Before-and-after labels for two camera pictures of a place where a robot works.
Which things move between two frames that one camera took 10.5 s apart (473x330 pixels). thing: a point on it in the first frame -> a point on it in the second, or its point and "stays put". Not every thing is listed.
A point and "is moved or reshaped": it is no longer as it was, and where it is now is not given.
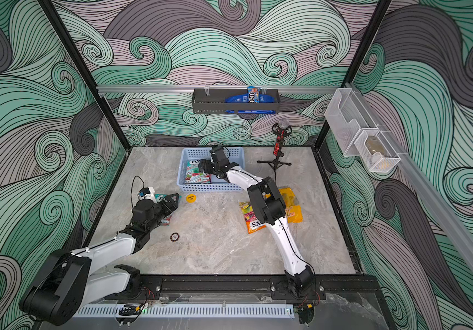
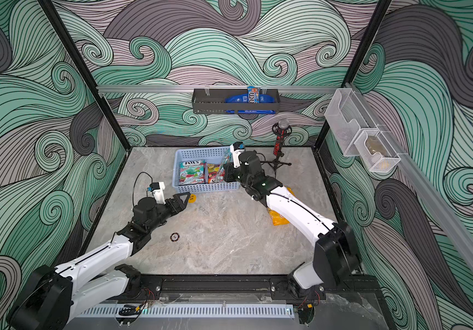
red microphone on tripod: (280, 130) stays put
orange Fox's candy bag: (253, 224) is moved or reshaped
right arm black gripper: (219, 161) -> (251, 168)
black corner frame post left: (71, 45) stays put
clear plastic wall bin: (347, 117) stays put
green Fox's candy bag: (193, 174) is moved or reshaped
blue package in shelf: (243, 99) stays put
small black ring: (171, 236) stays put
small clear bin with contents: (377, 152) stays put
